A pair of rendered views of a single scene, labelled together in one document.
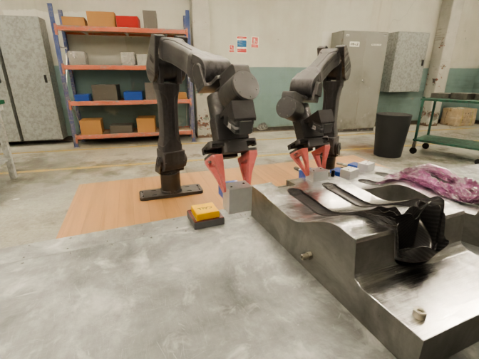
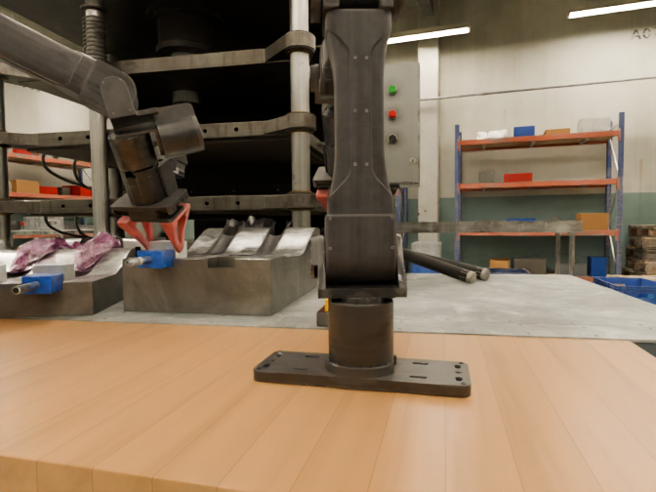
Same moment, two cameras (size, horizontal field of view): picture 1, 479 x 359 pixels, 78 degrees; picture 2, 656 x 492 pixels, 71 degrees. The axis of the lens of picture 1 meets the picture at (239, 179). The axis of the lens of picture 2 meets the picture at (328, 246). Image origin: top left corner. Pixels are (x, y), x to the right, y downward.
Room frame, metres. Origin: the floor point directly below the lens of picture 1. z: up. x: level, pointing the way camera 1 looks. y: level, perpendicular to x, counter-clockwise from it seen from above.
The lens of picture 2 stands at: (1.28, 0.44, 0.95)
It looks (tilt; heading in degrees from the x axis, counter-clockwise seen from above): 3 degrees down; 214
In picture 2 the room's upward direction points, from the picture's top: 1 degrees counter-clockwise
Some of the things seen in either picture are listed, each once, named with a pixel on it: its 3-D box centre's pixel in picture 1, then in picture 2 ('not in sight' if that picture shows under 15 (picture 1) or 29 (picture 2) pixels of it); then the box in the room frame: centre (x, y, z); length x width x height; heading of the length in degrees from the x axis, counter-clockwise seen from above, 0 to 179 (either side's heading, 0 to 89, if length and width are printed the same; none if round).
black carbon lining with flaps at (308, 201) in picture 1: (358, 200); (241, 236); (0.57, -0.25, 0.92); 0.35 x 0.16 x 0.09; 23
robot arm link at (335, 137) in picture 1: (330, 109); not in sight; (1.09, -0.33, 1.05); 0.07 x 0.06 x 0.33; 54
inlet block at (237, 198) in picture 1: (229, 188); not in sight; (0.60, 0.02, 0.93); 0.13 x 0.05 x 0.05; 23
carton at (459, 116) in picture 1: (457, 116); not in sight; (7.27, -5.32, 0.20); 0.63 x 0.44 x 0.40; 104
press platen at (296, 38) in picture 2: not in sight; (190, 102); (-0.03, -1.12, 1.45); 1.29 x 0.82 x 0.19; 113
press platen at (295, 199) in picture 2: not in sight; (194, 221); (-0.03, -1.13, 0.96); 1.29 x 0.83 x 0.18; 113
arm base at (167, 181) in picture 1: (170, 181); (360, 335); (0.90, 0.22, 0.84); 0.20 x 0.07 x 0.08; 110
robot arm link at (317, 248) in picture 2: (171, 163); (356, 266); (0.89, 0.22, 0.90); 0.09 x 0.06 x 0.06; 125
